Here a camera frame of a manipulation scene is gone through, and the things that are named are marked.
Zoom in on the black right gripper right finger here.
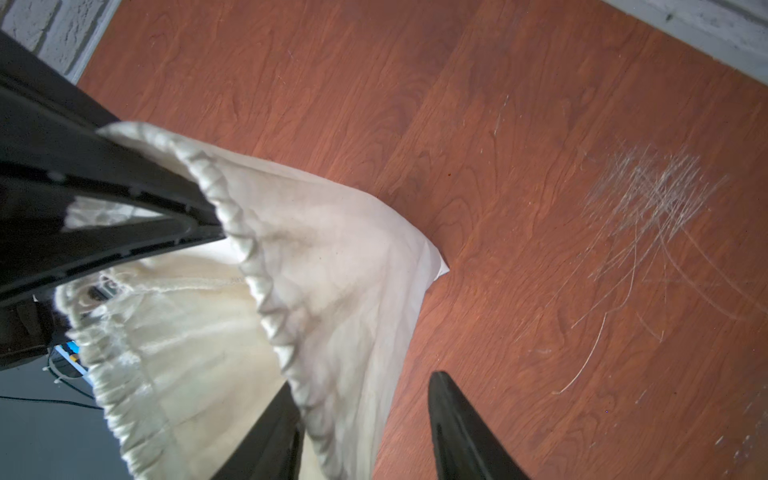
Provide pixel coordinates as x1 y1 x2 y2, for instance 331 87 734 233
428 371 528 480

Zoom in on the cream cloth drawstring soil bag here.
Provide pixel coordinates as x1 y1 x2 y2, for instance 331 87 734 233
54 121 448 479

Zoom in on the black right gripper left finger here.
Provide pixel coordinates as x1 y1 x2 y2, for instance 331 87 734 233
213 383 305 480

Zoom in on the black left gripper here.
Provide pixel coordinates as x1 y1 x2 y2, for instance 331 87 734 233
1 33 224 370

